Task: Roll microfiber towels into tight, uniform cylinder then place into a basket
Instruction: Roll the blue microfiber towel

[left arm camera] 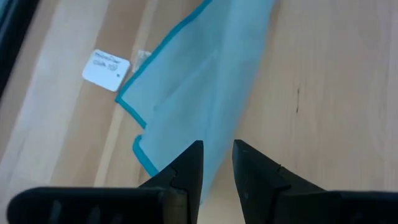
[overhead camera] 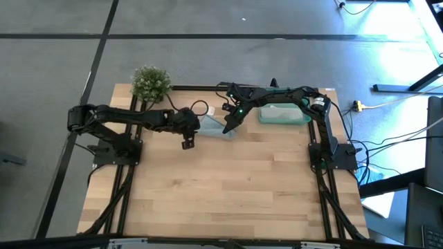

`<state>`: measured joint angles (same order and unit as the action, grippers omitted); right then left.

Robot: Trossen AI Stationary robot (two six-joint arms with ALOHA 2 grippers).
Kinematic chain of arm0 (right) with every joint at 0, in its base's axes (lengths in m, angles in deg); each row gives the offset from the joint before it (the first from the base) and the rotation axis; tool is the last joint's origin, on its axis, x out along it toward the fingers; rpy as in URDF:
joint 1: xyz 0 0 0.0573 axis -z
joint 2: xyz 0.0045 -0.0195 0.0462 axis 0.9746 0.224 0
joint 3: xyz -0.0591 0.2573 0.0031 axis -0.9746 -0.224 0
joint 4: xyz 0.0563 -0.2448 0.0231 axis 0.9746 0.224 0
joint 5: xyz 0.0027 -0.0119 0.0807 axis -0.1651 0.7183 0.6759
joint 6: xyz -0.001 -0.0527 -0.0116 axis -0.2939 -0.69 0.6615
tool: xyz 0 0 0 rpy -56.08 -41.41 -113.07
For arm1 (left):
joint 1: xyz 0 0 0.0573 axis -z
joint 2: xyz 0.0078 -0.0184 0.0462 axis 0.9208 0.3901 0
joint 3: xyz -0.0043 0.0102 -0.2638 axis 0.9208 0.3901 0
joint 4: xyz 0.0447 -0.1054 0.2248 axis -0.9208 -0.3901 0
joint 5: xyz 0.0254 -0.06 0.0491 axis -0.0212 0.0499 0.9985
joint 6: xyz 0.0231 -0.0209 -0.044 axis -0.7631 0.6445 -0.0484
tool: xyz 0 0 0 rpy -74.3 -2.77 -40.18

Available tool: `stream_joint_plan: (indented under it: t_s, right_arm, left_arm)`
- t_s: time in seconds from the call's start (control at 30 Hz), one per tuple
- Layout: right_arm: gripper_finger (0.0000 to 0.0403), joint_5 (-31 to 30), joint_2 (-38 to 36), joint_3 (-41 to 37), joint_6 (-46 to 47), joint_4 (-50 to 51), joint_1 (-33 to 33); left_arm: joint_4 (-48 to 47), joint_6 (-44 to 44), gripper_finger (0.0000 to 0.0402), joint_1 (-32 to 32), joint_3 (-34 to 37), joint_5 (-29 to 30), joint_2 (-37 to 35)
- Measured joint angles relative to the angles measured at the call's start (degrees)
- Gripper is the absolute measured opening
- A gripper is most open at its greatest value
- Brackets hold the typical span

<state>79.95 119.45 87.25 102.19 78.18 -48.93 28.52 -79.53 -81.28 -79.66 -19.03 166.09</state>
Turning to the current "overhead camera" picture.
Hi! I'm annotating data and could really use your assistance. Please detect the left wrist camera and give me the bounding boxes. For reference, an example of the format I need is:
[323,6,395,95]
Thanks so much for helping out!
[181,136,196,151]

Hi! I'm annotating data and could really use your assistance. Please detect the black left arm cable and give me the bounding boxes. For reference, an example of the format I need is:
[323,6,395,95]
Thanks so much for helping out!
[167,93,210,118]

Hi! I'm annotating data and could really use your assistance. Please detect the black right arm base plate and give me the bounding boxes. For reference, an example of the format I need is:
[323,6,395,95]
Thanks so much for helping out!
[308,142,358,171]

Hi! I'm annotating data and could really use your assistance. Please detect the black desk leg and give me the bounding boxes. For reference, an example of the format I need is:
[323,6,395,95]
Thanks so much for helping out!
[372,63,443,93]

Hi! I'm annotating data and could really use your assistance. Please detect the small green potted plant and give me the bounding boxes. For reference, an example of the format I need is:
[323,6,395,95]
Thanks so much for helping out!
[130,64,173,104]

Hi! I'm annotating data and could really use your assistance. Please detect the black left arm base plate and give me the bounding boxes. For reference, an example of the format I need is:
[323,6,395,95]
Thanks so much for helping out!
[92,138,143,166]

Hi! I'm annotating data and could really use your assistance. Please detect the tan cable with black plug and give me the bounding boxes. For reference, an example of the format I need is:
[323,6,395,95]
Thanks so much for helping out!
[333,0,377,16]

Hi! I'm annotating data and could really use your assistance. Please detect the black frame beam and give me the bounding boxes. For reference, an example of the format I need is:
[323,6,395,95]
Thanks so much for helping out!
[0,234,443,249]

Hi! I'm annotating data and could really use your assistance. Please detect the black cross rail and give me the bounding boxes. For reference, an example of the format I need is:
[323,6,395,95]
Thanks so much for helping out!
[171,85,321,93]

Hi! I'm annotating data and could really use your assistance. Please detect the black rails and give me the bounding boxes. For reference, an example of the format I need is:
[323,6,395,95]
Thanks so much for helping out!
[82,95,148,237]
[307,100,370,241]

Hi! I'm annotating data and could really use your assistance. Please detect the black keyboard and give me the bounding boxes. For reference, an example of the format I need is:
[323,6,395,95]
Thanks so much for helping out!
[421,223,443,249]

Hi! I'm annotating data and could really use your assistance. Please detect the black desk beam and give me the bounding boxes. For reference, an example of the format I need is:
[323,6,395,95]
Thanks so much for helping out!
[359,167,426,199]

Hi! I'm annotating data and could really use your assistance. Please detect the white paper sheet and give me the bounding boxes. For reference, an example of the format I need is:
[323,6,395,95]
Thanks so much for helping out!
[361,191,396,219]

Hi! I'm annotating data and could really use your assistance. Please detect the blue object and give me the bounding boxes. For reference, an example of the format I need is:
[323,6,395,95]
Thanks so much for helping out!
[361,165,386,185]

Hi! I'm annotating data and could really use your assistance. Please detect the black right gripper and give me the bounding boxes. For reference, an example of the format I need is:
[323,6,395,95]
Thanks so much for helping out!
[222,84,259,136]

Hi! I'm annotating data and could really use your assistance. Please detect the grey waffle microfiber towel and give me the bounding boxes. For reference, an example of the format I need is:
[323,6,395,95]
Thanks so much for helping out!
[260,104,306,122]

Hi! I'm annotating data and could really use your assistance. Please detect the black cable bundle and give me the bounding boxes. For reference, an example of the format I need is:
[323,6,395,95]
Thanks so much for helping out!
[337,103,443,186]

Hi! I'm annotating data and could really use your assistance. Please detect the teal microfiber towel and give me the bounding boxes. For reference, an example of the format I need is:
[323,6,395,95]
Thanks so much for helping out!
[198,106,238,141]

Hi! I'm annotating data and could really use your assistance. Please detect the green translucent plastic basket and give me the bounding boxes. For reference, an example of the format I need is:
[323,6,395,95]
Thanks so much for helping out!
[257,86,313,126]

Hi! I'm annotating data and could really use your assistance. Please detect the black right side rails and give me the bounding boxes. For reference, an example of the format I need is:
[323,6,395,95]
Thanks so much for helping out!
[307,100,370,241]

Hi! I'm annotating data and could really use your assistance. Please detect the black left side rails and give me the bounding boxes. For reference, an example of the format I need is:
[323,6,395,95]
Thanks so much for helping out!
[82,95,148,237]

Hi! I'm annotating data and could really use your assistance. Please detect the dark monitor panel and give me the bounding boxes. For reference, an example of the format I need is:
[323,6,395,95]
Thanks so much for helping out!
[424,95,443,194]

